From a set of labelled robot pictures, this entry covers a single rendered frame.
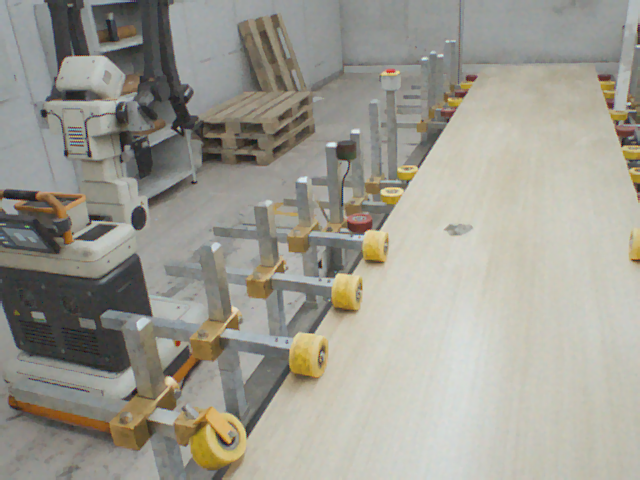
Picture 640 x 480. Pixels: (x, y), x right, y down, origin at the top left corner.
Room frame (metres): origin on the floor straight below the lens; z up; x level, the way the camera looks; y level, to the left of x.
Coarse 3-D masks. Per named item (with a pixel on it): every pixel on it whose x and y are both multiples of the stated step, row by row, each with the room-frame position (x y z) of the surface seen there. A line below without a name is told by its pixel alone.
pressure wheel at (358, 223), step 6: (354, 216) 1.71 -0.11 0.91; (360, 216) 1.69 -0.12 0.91; (366, 216) 1.70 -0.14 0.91; (348, 222) 1.67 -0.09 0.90; (354, 222) 1.66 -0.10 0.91; (360, 222) 1.65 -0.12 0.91; (366, 222) 1.65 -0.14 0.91; (348, 228) 1.68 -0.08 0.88; (354, 228) 1.65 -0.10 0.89; (360, 228) 1.65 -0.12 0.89; (366, 228) 1.65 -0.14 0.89
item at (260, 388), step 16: (432, 144) 3.16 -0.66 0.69; (416, 160) 2.87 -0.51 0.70; (352, 256) 1.83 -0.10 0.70; (352, 272) 1.76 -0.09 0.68; (304, 304) 1.52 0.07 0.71; (320, 304) 1.52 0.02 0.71; (304, 320) 1.44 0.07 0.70; (320, 320) 1.46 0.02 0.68; (288, 336) 1.37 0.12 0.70; (256, 368) 1.23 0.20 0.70; (272, 368) 1.23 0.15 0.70; (288, 368) 1.24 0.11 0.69; (256, 384) 1.17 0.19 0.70; (272, 384) 1.17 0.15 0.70; (256, 400) 1.11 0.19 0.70; (240, 416) 1.04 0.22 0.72; (256, 416) 1.06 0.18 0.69; (192, 464) 0.92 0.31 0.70
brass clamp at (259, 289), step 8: (280, 256) 1.33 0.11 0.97; (280, 264) 1.29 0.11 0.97; (264, 272) 1.25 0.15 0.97; (272, 272) 1.25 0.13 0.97; (280, 272) 1.29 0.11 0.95; (248, 280) 1.22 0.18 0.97; (256, 280) 1.21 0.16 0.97; (264, 280) 1.21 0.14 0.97; (248, 288) 1.22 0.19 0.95; (256, 288) 1.21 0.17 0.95; (264, 288) 1.20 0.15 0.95; (248, 296) 1.22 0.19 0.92; (256, 296) 1.21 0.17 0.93; (264, 296) 1.20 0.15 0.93
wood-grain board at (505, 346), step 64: (448, 128) 2.70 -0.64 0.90; (512, 128) 2.62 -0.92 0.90; (576, 128) 2.54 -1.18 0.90; (448, 192) 1.87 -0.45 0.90; (512, 192) 1.82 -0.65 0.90; (576, 192) 1.78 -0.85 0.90; (448, 256) 1.39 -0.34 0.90; (512, 256) 1.37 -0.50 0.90; (576, 256) 1.34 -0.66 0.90; (384, 320) 1.11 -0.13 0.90; (448, 320) 1.09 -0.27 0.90; (512, 320) 1.07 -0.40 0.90; (576, 320) 1.05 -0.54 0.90; (320, 384) 0.90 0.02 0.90; (384, 384) 0.89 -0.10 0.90; (448, 384) 0.87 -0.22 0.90; (512, 384) 0.86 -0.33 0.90; (576, 384) 0.85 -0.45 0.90; (256, 448) 0.75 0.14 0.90; (320, 448) 0.74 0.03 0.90; (384, 448) 0.73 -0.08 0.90; (448, 448) 0.72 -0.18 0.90; (512, 448) 0.71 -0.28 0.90; (576, 448) 0.70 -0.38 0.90
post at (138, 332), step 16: (144, 320) 0.83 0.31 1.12; (128, 336) 0.82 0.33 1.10; (144, 336) 0.82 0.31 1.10; (128, 352) 0.82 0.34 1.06; (144, 352) 0.81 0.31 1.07; (144, 368) 0.81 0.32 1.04; (160, 368) 0.84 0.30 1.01; (144, 384) 0.82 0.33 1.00; (160, 384) 0.83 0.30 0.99; (160, 448) 0.81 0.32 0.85; (176, 448) 0.83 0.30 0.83; (160, 464) 0.82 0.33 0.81; (176, 464) 0.82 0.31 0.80
